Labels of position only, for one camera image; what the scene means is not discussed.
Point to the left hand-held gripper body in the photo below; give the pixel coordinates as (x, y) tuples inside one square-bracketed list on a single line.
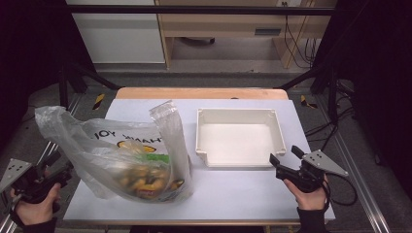
[(19, 171)]

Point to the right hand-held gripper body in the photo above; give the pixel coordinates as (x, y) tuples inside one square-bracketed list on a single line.
[(311, 176)]

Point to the white plastic bin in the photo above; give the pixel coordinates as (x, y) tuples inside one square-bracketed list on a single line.
[(239, 142)]

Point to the clear printed plastic bag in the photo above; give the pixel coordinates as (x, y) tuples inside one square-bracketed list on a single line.
[(94, 152)]

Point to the yellow black chips bag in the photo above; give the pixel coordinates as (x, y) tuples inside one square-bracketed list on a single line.
[(149, 184)]

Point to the person's right hand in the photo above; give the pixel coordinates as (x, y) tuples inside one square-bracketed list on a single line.
[(311, 200)]

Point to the person's left hand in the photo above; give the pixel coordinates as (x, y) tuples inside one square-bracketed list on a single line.
[(35, 212)]

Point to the yellow black floor tape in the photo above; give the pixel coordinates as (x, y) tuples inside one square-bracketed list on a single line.
[(304, 102), (98, 101)]

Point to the white table cover sheet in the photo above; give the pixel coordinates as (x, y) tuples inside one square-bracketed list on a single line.
[(233, 194)]

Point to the black metal stand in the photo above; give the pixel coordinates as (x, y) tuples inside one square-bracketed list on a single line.
[(63, 90), (332, 97)]

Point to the black curtain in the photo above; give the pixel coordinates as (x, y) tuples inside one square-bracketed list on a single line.
[(375, 64), (29, 48)]

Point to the white cabinet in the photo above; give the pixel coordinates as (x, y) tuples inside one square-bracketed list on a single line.
[(120, 35)]

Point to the light wooden desk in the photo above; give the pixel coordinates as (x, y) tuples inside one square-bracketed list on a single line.
[(226, 24)]

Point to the aluminium floor rail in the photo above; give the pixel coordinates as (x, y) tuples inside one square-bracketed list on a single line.
[(356, 181), (48, 152)]

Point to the black metal frame bar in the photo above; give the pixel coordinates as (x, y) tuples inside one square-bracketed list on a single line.
[(194, 9)]

